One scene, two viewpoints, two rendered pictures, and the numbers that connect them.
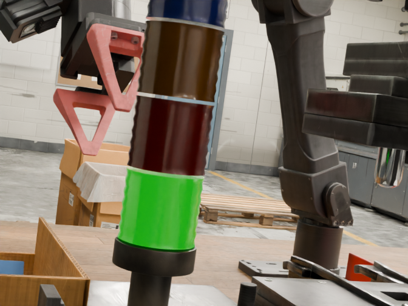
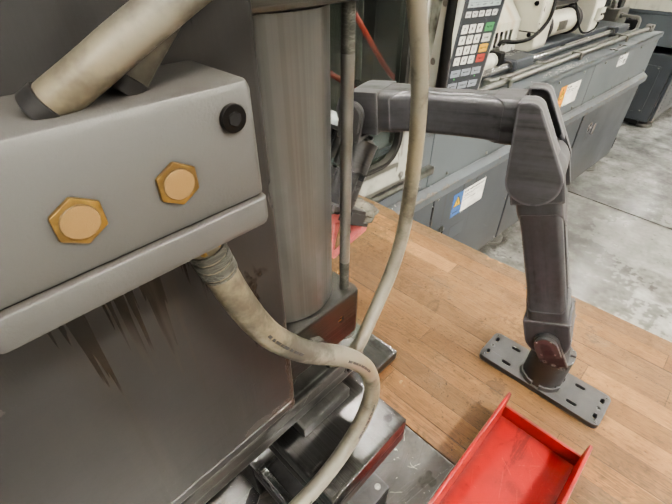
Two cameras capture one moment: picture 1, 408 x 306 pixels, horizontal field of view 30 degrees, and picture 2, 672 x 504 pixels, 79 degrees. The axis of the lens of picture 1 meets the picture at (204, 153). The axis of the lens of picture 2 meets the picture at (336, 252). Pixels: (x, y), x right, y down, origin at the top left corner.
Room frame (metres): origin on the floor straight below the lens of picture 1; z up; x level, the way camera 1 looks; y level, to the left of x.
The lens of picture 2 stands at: (0.53, -0.40, 1.50)
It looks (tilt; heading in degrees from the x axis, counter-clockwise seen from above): 38 degrees down; 65
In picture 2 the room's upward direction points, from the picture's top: straight up
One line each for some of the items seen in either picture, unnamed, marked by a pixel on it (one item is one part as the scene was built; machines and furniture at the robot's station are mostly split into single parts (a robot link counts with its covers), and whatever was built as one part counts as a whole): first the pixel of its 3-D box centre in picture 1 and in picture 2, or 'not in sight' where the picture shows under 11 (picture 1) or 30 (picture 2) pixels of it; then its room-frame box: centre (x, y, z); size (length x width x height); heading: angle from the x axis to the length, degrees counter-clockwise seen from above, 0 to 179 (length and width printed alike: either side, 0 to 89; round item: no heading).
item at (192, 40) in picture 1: (180, 62); not in sight; (0.36, 0.02, 1.14); 0.04 x 0.04 x 0.03
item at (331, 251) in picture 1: (316, 248); (547, 363); (1.03, -0.17, 0.94); 0.20 x 0.07 x 0.08; 111
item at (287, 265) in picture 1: (312, 274); not in sight; (0.67, -0.11, 0.98); 0.07 x 0.02 x 0.01; 21
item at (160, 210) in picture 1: (161, 206); not in sight; (0.36, 0.02, 1.07); 0.04 x 0.04 x 0.03
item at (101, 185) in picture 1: (130, 215); not in sight; (4.30, 0.37, 0.40); 0.66 x 0.62 x 0.50; 18
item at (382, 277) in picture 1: (385, 278); not in sight; (0.69, -0.18, 0.98); 0.07 x 0.02 x 0.01; 21
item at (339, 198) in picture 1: (320, 201); (554, 336); (1.02, -0.16, 1.00); 0.09 x 0.06 x 0.06; 35
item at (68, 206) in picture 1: (103, 190); not in sight; (4.88, 0.61, 0.43); 0.57 x 0.53 x 0.58; 22
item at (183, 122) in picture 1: (170, 135); not in sight; (0.36, 0.02, 1.10); 0.04 x 0.04 x 0.03
